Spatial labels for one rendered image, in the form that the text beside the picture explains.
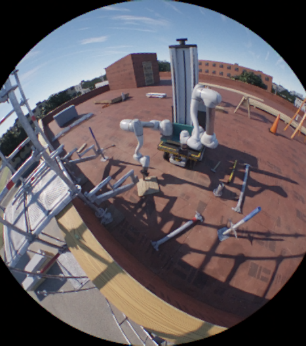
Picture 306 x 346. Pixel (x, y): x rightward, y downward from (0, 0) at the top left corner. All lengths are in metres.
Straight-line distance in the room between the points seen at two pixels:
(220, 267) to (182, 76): 2.32
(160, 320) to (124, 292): 0.28
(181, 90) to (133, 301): 2.11
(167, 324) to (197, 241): 1.01
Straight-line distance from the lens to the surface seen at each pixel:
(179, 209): 1.61
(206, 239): 1.56
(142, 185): 1.82
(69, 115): 7.04
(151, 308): 0.86
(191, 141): 1.34
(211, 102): 1.27
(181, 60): 1.73
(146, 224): 1.57
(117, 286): 0.86
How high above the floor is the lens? 1.48
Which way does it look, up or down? 49 degrees down
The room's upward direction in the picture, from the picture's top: 11 degrees counter-clockwise
